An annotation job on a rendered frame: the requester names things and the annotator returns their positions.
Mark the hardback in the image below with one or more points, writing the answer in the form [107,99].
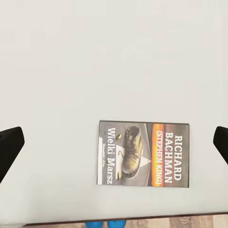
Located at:
[133,153]

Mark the bed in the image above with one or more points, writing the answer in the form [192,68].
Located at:
[66,64]

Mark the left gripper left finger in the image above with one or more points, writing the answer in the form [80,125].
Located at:
[11,142]

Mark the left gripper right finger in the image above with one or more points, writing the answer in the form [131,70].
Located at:
[220,141]

